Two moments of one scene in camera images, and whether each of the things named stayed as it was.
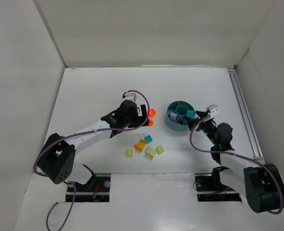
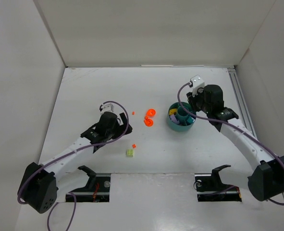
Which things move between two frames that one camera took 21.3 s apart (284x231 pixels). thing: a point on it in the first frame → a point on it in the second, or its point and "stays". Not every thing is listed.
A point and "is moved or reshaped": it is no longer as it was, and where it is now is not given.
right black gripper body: (199, 120) → (193, 103)
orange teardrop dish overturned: (150, 122) stays
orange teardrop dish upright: (152, 112) stays
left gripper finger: (143, 110) → (124, 118)
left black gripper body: (142, 115) → (122, 123)
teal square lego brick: (191, 113) is moved or reshaped
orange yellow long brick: (141, 145) → (171, 111)
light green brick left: (129, 153) stays
